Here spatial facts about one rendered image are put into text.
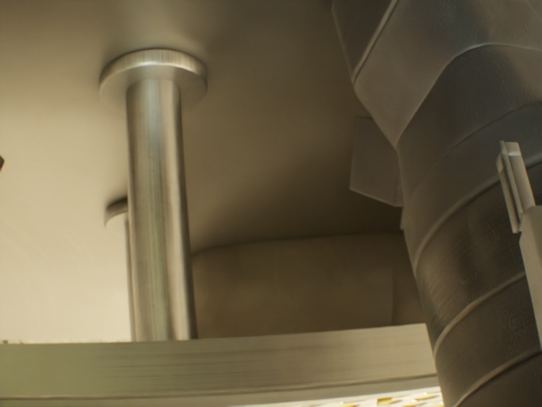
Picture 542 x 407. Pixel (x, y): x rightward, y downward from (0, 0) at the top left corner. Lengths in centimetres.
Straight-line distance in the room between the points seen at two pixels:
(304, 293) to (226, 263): 6
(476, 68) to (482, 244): 4
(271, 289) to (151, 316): 25
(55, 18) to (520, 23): 22
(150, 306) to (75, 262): 28
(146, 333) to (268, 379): 5
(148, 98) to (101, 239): 21
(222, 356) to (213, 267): 28
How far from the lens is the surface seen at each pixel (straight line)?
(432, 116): 18
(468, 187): 16
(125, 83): 38
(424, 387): 34
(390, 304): 59
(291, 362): 32
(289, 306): 58
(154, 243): 35
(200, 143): 46
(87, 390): 31
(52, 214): 53
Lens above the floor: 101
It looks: 23 degrees down
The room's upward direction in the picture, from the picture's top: 174 degrees clockwise
